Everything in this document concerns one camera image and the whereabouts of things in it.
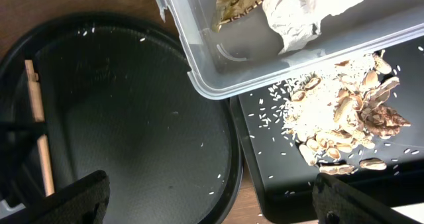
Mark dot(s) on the clear plastic waste bin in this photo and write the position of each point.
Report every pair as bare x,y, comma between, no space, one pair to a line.
247,54

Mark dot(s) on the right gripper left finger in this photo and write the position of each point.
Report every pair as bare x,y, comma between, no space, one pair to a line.
84,201

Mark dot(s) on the white napkin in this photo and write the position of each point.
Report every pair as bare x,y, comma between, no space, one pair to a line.
299,21

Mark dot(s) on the black rectangular waste tray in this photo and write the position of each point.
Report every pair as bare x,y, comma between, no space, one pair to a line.
282,180

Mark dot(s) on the round black serving tray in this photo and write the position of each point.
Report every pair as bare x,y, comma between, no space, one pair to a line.
117,98

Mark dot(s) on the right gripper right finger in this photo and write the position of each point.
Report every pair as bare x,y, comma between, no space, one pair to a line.
336,202

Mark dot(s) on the peanut shells and rice scraps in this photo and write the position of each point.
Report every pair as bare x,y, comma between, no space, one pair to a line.
336,108

